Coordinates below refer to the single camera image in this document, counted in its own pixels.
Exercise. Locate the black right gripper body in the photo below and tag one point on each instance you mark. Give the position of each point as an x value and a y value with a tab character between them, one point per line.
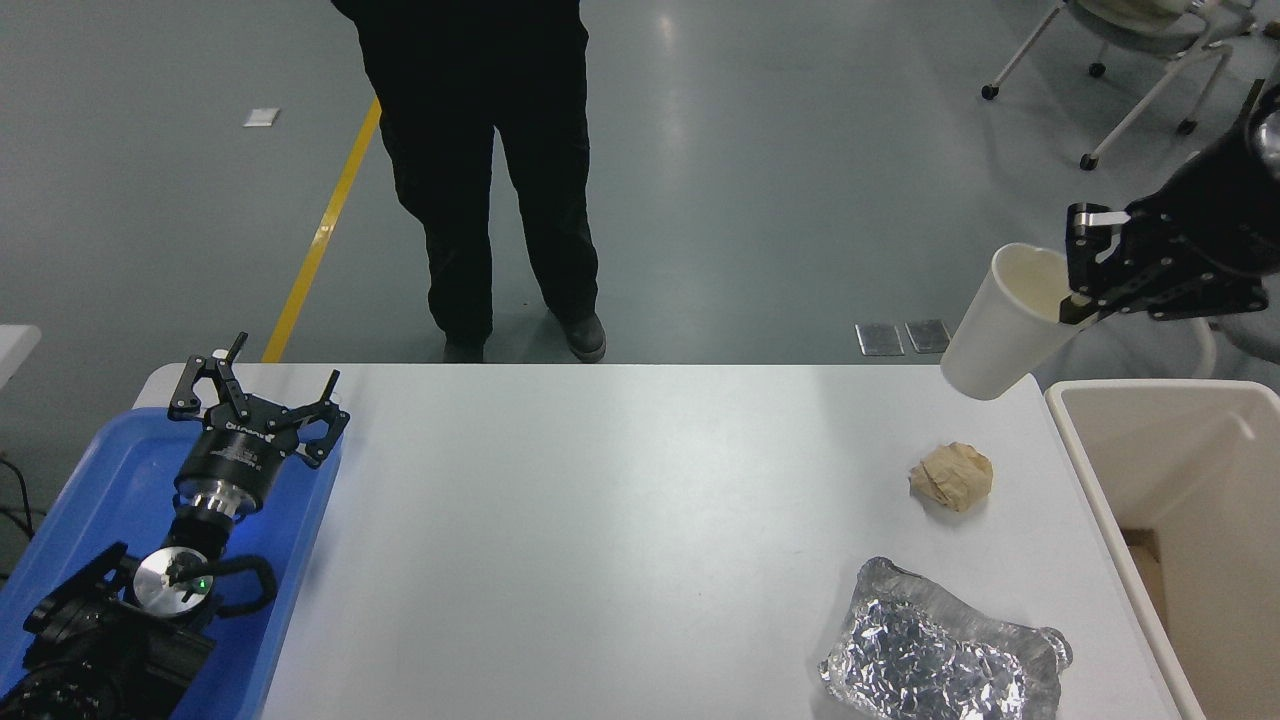
1220	220

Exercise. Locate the large pale bin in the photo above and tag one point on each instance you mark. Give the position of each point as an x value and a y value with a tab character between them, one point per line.
1200	460

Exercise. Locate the metal floor plate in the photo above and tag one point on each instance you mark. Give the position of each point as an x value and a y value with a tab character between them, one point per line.
930	336
880	339

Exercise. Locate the crumpled silver foil tray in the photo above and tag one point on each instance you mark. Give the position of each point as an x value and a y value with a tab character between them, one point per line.
930	650

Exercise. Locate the white wheeled chair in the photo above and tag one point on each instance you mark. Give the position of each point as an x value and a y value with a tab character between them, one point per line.
1140	15

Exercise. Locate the small white table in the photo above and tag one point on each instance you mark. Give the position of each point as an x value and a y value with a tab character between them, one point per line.
15	345

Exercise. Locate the blue plastic tray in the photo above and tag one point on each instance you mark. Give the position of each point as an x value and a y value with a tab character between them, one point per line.
110	470

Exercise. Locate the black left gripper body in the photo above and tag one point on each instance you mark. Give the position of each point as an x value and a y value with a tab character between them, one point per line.
237	456

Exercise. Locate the white paper cup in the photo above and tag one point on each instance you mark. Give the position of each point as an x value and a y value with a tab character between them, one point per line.
1000	330

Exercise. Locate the crumpled tan paper ball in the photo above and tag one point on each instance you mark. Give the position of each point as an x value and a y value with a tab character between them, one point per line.
952	477

